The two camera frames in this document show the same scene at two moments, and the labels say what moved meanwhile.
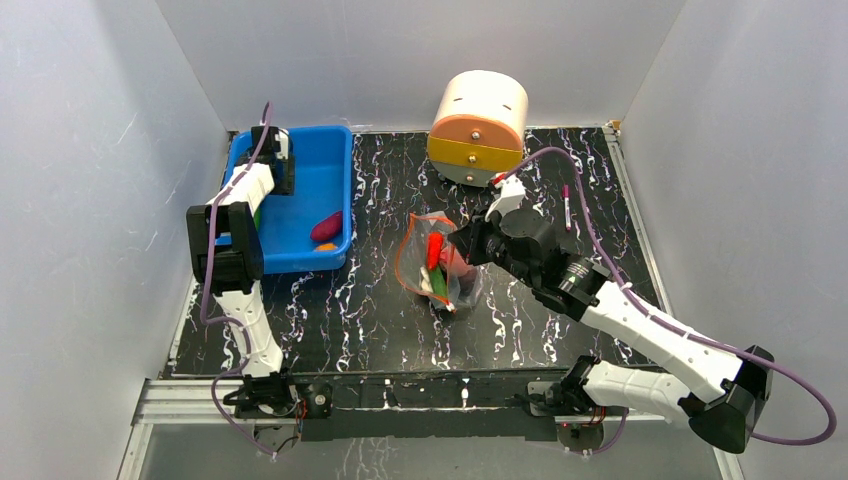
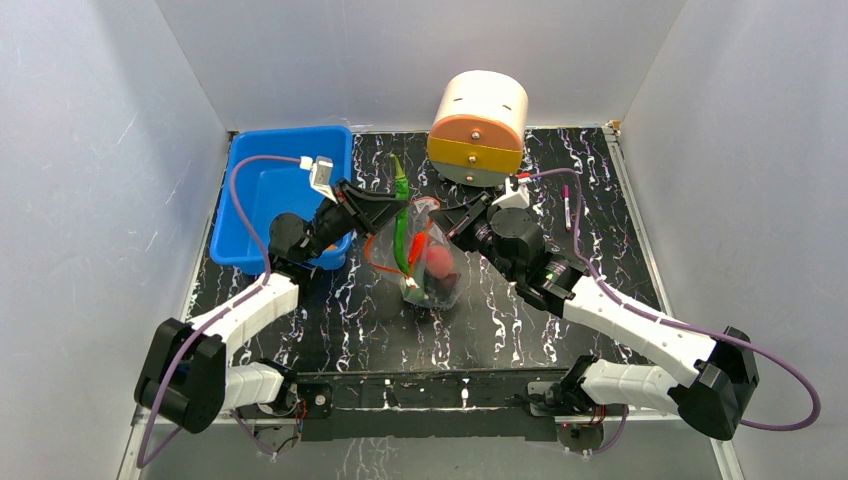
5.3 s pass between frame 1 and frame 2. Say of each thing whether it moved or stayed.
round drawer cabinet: stayed
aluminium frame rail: stayed
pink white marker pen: stayed
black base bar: stayed
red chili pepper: moved
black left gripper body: moved
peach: moved
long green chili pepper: moved
